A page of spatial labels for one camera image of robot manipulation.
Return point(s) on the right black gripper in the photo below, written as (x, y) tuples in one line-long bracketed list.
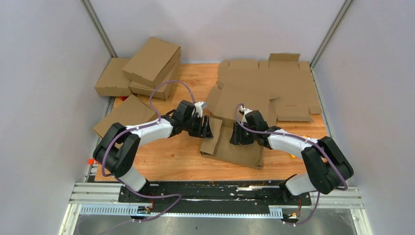
[(237, 137)]

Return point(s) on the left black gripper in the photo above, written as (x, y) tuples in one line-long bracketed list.
[(205, 132)]

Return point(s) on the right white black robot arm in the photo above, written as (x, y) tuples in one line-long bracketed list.
[(326, 166)]

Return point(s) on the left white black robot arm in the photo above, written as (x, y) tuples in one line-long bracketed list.
[(117, 149)]

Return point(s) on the flat cardboard sheet underneath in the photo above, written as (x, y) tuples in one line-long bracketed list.
[(283, 78)]

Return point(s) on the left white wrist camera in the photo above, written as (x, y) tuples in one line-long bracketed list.
[(199, 107)]

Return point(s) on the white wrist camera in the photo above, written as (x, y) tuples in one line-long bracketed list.
[(244, 111), (199, 107)]

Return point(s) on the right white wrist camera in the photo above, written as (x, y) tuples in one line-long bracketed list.
[(244, 111)]

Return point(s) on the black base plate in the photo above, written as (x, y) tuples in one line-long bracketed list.
[(267, 192)]

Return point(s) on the aluminium slotted rail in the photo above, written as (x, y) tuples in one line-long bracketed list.
[(103, 199)]

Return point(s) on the right aluminium corner post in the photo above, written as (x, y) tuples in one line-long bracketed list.
[(331, 32)]

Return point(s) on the aluminium corner post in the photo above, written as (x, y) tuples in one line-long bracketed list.
[(331, 32), (98, 27)]

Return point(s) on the left aluminium corner post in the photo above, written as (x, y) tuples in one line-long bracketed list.
[(98, 27)]

